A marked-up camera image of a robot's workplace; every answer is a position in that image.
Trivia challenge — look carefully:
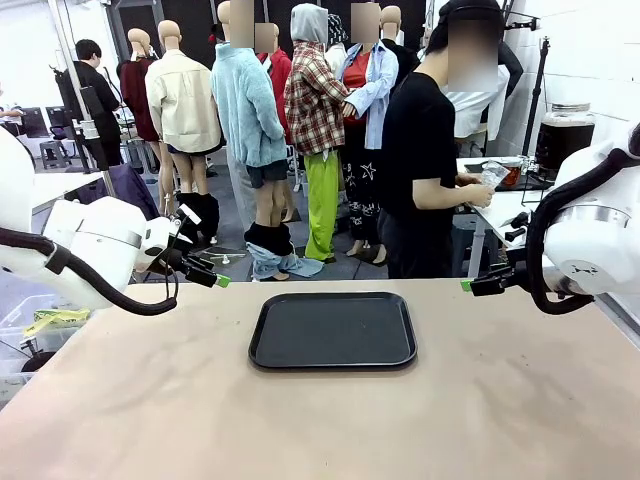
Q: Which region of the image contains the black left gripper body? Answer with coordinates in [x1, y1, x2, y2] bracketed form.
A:
[149, 244, 197, 276]

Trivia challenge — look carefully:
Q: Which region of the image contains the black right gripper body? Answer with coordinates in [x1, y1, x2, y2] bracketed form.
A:
[501, 259, 531, 295]

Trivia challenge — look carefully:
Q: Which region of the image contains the person's right forearm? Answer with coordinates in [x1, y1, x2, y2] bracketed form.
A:
[413, 177, 471, 211]

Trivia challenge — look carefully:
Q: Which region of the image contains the dark drink dispenser jar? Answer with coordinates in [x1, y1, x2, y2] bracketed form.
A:
[533, 102, 597, 175]

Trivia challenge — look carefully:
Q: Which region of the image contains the person's right hand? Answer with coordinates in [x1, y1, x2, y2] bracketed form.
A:
[465, 184, 495, 207]

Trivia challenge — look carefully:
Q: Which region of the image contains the white side table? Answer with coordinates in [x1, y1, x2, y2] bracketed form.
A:
[454, 155, 556, 279]

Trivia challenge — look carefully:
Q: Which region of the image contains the blue jeans pile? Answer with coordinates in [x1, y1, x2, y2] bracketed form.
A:
[247, 242, 325, 282]

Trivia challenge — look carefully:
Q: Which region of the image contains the purple jacket on chair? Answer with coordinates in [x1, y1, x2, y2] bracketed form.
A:
[74, 163, 164, 221]

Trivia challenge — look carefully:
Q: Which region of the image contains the yellow tape strip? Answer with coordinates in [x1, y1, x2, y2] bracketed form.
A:
[22, 307, 92, 337]

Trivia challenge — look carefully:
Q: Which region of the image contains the black plastic serving tray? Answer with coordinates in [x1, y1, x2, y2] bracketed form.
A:
[248, 291, 419, 372]

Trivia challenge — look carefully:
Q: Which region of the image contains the white work table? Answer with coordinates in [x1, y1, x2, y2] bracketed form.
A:
[29, 171, 107, 216]

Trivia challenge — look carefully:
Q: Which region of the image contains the person in black t-shirt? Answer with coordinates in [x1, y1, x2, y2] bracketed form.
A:
[377, 0, 506, 280]

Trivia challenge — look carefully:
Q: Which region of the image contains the mannequin in light blue fleece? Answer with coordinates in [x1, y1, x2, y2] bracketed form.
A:
[209, 0, 297, 261]

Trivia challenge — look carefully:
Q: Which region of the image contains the clear plastic storage bin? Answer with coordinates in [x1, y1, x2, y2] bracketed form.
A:
[0, 293, 94, 394]

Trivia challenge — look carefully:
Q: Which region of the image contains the grey stool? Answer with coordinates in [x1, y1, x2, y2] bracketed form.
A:
[39, 140, 72, 170]

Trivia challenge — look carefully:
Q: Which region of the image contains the mannequin in cream jacket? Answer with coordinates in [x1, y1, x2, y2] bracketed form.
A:
[144, 19, 225, 247]

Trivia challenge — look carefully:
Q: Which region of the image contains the hanging white shirt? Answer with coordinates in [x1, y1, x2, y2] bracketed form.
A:
[447, 42, 524, 144]

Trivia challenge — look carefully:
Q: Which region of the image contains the mannequin in dark red dress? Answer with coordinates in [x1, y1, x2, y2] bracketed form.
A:
[118, 27, 162, 216]

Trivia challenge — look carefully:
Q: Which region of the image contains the bystander with black hair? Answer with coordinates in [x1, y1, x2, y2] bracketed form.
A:
[60, 38, 125, 170]

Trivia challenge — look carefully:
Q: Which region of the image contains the slanted metal pole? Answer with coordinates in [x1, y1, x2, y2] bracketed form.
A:
[48, 0, 119, 199]

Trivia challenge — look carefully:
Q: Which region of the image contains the black light stand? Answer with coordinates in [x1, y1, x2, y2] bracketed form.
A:
[504, 12, 552, 156]

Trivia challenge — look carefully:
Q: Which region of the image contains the mannequin in plaid shirt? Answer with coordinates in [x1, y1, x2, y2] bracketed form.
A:
[283, 2, 351, 264]

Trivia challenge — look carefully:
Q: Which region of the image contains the mannequin in blue open shirt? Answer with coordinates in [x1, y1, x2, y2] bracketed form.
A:
[339, 2, 401, 266]

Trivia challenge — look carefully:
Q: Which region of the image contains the mannequin in red jacket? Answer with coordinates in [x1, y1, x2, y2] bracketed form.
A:
[254, 22, 294, 146]

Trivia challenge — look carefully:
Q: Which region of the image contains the mannequin in black clothes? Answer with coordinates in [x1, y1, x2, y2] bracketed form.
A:
[379, 4, 422, 101]

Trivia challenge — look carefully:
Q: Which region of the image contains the mannequin with bucket hat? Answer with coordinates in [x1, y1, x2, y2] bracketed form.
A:
[327, 13, 351, 76]

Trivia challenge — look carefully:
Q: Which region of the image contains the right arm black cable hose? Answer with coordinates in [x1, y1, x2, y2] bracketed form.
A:
[524, 148, 640, 316]

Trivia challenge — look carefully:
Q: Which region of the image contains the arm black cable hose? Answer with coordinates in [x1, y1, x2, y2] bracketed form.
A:
[0, 227, 179, 317]
[524, 148, 640, 316]

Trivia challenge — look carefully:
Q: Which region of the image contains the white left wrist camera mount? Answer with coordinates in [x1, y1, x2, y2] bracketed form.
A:
[172, 208, 203, 237]

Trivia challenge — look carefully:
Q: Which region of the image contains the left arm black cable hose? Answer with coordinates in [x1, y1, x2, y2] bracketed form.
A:
[0, 227, 179, 317]

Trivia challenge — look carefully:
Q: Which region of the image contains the black wire dispenser stand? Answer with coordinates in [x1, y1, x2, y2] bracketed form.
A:
[519, 169, 557, 208]

